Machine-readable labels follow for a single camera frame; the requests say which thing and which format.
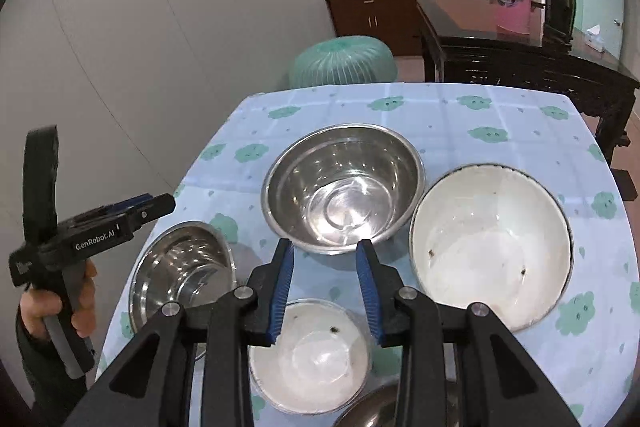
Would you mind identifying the green striped bag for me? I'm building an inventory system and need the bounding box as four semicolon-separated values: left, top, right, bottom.
288;35;397;90

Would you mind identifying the dark wooden table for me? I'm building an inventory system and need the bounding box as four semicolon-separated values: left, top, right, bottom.
412;0;640;165

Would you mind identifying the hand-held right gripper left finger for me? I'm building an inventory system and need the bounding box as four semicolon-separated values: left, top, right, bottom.
62;239;296;427

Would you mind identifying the black thermos jug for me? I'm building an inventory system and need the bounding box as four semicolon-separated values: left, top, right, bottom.
541;0;577;52

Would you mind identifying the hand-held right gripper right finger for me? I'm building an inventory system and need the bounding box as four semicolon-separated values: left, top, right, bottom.
355;239;583;427

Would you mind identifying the small stainless steel bowl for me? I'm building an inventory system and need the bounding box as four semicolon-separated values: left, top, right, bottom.
128;221;237;358

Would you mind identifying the large white enamel bowl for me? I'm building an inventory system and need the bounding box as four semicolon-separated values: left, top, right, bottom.
409;163;575;333

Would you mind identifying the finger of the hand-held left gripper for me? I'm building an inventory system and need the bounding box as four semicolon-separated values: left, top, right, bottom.
107;193;176;228

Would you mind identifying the small white bowl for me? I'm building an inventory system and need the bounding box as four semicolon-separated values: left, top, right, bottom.
248;298;375;413

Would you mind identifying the blue green printed tablecloth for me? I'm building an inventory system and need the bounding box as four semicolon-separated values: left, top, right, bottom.
95;82;640;427

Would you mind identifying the brown wooden sideboard cabinet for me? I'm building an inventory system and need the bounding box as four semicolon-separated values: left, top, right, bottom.
325;0;546;58

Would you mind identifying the white tissue box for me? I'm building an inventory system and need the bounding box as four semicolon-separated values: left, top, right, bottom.
585;27;607;52

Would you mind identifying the person's left hand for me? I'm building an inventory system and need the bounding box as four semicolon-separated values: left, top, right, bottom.
20;259;98;348

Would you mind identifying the person's left forearm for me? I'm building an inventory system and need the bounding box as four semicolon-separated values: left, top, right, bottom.
15;307;93;427

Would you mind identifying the large stainless steel bowl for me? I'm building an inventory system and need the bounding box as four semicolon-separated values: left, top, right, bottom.
261;123;427;255

